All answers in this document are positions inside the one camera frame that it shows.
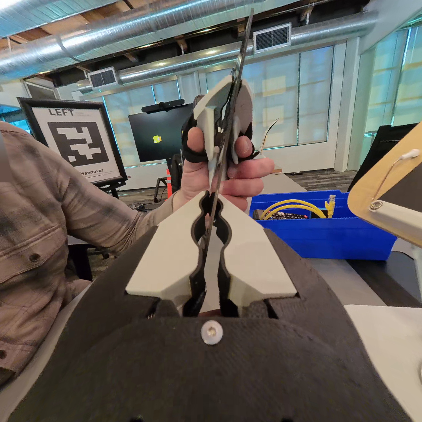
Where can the silver ceiling duct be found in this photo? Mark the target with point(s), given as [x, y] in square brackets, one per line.
[132, 30]

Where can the ceiling air vent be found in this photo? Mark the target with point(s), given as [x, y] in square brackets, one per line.
[272, 37]
[103, 78]

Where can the thin black plastic strip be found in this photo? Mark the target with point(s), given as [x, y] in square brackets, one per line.
[241, 49]

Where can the blue plastic bin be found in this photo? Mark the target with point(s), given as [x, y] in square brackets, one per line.
[330, 237]

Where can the black wall screen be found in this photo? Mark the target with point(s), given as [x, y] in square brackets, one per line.
[155, 132]

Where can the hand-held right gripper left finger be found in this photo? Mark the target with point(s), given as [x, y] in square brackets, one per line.
[161, 264]

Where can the black video bar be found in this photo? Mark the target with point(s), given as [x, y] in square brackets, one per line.
[163, 105]

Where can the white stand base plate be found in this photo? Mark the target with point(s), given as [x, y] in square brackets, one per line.
[389, 356]

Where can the framed tag poster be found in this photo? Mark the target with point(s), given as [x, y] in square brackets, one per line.
[79, 142]

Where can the orange traffic cone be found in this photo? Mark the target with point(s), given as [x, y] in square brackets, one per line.
[169, 184]

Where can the black mesh chair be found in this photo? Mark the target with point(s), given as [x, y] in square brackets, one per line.
[379, 148]

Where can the yellow item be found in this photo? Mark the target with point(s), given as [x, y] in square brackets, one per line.
[293, 204]

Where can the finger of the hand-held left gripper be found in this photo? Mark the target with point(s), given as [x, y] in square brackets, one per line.
[242, 112]
[211, 105]

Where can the person's left hand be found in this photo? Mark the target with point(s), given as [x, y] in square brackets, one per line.
[191, 181]

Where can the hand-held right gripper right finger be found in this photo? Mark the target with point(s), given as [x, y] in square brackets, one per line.
[257, 264]

